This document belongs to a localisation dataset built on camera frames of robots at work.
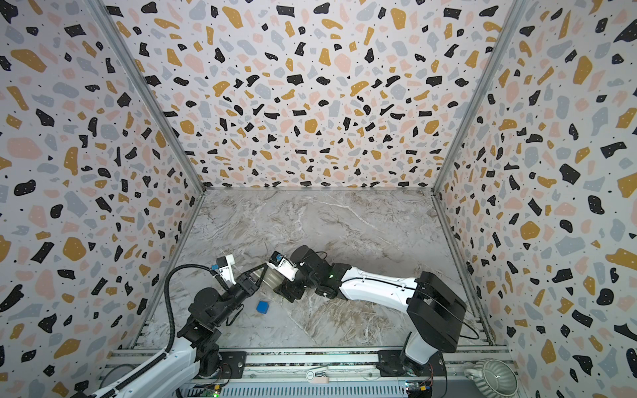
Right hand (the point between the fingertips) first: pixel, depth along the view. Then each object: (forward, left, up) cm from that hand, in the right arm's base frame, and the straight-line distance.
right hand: (276, 276), depth 77 cm
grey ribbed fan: (-24, -65, -15) cm, 71 cm away
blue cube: (-5, +6, -13) cm, 15 cm away
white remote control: (0, +1, 0) cm, 1 cm away
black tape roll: (-25, +43, -10) cm, 50 cm away
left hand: (+2, +2, +4) cm, 5 cm away
